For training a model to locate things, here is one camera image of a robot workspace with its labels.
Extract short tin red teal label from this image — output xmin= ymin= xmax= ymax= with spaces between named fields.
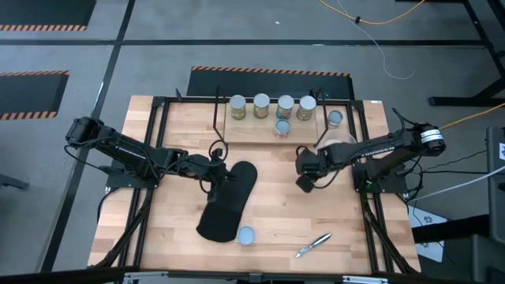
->
xmin=274 ymin=119 xmax=292 ymax=139

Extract short yellow tin pink dots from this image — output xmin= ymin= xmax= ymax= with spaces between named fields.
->
xmin=327 ymin=110 xmax=344 ymax=129

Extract peaches tin can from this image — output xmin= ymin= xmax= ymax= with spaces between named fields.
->
xmin=296 ymin=95 xmax=317 ymax=121

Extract tomatoes tin can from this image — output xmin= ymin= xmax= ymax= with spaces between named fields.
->
xmin=275 ymin=94 xmax=295 ymax=121

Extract tin can with green label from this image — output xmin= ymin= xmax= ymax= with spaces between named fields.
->
xmin=229 ymin=94 xmax=248 ymax=121

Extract mixed fruit tin can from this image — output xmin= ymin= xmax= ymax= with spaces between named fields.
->
xmin=238 ymin=226 xmax=256 ymax=247

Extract mango tin can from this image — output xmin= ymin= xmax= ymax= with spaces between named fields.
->
xmin=252 ymin=92 xmax=271 ymax=120

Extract wooden shelf with black brackets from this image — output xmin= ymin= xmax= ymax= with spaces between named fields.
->
xmin=211 ymin=84 xmax=331 ymax=148

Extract white bowl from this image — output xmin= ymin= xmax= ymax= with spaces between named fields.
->
xmin=315 ymin=132 xmax=358 ymax=149

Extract black oven mitt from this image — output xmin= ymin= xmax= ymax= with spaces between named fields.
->
xmin=196 ymin=160 xmax=259 ymax=244

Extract silver pen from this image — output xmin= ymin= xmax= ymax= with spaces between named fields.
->
xmin=295 ymin=232 xmax=333 ymax=259

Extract white paper sheet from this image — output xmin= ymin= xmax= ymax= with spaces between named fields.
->
xmin=408 ymin=204 xmax=451 ymax=263

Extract dark grey equipment cabinet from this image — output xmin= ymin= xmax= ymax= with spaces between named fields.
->
xmin=471 ymin=125 xmax=505 ymax=284

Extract black floor mat hazard stripe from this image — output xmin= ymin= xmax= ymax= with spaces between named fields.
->
xmin=0 ymin=0 xmax=98 ymax=32
xmin=0 ymin=69 xmax=71 ymax=121

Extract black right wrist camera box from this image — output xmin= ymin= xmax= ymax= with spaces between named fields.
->
xmin=296 ymin=175 xmax=316 ymax=194

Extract black aluminium table frame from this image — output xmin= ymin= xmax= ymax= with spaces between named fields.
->
xmin=88 ymin=94 xmax=421 ymax=277

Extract white floor cable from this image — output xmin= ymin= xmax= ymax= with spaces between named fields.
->
xmin=335 ymin=0 xmax=417 ymax=80

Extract yellow floor cable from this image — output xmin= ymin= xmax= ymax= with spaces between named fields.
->
xmin=317 ymin=0 xmax=427 ymax=26
xmin=440 ymin=101 xmax=505 ymax=131

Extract black desk leg frame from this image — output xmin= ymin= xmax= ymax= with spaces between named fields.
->
xmin=428 ymin=0 xmax=505 ymax=107

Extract grey floor cable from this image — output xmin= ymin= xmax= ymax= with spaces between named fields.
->
xmin=406 ymin=165 xmax=505 ymax=203

